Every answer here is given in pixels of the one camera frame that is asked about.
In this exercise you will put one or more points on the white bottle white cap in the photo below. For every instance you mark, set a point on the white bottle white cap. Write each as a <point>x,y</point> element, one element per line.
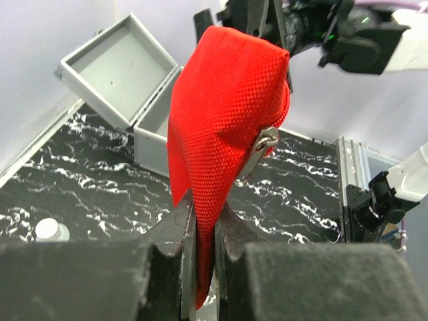
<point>49,230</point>

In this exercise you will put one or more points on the aluminium frame rail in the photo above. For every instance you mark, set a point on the aluminium frame rail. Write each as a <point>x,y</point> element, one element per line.
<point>357,166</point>

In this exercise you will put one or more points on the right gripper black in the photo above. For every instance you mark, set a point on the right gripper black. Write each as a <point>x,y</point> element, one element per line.
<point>293,25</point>

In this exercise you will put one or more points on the red first aid kit pouch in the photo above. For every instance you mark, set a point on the red first aid kit pouch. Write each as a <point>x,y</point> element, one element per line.
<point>233,86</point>

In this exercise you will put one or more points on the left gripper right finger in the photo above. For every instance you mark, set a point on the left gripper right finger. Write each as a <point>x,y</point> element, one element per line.
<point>261,280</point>

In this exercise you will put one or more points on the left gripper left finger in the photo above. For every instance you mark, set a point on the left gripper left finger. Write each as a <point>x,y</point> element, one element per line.
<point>148,278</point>

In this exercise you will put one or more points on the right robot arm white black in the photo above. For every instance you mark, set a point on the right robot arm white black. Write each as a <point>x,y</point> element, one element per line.
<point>359,39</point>

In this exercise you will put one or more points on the grey metal case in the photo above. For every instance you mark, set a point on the grey metal case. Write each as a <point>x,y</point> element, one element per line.
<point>127,77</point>

